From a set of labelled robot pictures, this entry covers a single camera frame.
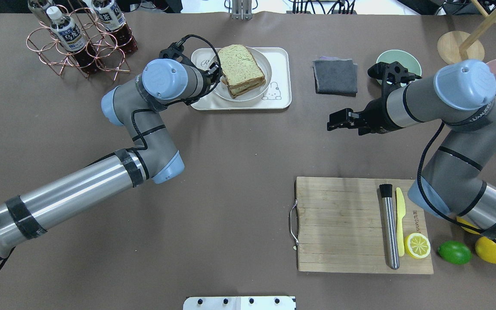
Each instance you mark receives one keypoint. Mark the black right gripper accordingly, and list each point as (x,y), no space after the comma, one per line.
(376,115)

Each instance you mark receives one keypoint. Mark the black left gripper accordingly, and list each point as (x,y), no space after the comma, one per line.
(205,82)

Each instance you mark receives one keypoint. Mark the white round plate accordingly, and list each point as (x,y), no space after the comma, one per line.
(222,89)

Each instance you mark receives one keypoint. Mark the plain bread slice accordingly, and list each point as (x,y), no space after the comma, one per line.
(239,67)

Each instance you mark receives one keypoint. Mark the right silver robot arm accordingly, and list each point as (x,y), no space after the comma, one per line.
(463,97)

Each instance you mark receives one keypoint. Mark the cream rabbit tray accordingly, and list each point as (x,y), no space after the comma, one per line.
(276,96)

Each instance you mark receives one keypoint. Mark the bread slice with egg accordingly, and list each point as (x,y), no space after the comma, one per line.
(236,91)

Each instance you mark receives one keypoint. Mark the grey folded cloth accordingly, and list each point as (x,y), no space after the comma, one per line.
(335,76)

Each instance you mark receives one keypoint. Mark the metal rod with black tip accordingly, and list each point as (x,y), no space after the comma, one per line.
(386,194)

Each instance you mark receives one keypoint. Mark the mint green bowl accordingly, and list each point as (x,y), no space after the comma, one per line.
(404,58)

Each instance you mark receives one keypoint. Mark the wooden cutting board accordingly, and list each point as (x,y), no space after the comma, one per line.
(340,226)

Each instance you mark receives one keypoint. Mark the yellow plastic knife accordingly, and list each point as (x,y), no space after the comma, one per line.
(401,212)

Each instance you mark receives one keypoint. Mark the tea bottle two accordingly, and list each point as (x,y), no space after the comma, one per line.
(114,22)

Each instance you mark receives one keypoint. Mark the half lemon slice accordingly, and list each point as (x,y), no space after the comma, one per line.
(417,245)

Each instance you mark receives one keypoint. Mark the tea bottle one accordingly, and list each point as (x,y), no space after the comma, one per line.
(73,40)

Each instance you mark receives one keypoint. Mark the yellow lemon right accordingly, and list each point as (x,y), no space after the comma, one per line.
(467,226)

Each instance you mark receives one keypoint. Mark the yellow lemon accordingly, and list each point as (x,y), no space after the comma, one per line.
(486,249)
(467,226)

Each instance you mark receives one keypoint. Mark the green lime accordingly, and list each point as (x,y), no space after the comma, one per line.
(455,252)

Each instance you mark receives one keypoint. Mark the tea bottle three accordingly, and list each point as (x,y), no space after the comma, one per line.
(39,9)

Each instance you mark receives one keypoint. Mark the yellow lemon left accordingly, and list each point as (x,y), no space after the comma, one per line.
(486,249)

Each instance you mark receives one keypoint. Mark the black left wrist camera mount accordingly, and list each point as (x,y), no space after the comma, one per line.
(175,52)

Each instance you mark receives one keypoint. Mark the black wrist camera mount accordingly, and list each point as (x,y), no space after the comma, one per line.
(391,75)
(175,52)

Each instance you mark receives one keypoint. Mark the aluminium frame post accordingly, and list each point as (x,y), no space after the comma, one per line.
(242,9)

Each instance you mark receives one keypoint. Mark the copper wire bottle rack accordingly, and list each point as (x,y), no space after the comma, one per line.
(90,36)

